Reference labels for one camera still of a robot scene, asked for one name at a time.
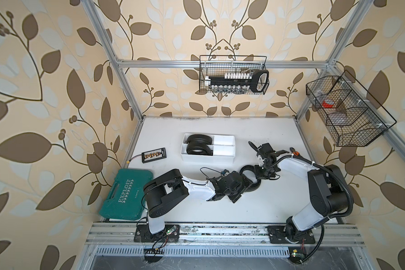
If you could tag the green plastic tool case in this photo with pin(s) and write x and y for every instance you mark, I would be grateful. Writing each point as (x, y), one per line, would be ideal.
(124, 199)

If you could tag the back wire basket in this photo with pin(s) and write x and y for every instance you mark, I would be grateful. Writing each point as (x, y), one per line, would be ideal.
(220, 64)

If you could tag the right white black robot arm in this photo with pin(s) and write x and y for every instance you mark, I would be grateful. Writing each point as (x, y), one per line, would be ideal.
(329, 194)

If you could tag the black belt front loop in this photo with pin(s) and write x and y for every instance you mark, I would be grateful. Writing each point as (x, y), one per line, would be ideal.
(198, 148)

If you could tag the right wire basket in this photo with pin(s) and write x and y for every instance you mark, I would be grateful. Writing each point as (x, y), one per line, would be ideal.
(358, 117)

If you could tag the black belt long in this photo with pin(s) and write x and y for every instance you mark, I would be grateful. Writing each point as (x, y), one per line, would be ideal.
(200, 138)

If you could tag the white divided storage tray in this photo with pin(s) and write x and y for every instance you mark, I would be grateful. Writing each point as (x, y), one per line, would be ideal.
(223, 147)

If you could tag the orange black pliers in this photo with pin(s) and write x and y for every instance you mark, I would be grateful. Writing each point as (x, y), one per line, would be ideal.
(294, 152)

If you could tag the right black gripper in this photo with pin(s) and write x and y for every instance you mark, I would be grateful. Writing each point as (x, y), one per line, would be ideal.
(259, 176)

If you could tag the aluminium front rail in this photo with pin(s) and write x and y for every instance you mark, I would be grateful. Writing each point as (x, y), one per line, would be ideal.
(218, 234)

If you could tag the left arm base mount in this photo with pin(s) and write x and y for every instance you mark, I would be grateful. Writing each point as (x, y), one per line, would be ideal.
(143, 234)

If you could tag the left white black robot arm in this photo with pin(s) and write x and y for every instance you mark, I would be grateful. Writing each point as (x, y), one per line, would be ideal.
(165, 192)

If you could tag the red item in basket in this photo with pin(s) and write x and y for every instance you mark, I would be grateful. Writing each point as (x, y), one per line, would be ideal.
(328, 103)

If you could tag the wire basket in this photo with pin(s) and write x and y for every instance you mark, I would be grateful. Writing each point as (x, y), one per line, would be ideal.
(220, 64)
(358, 117)

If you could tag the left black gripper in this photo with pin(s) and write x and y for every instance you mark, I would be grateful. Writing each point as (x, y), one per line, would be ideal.
(243, 187)

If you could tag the black socket set rail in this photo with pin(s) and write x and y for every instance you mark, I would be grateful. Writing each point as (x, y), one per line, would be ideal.
(255, 81)

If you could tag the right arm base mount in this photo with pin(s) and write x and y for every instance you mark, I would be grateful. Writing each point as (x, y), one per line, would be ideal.
(280, 234)

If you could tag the black bit holder box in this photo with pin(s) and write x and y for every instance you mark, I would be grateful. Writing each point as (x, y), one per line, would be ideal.
(153, 155)

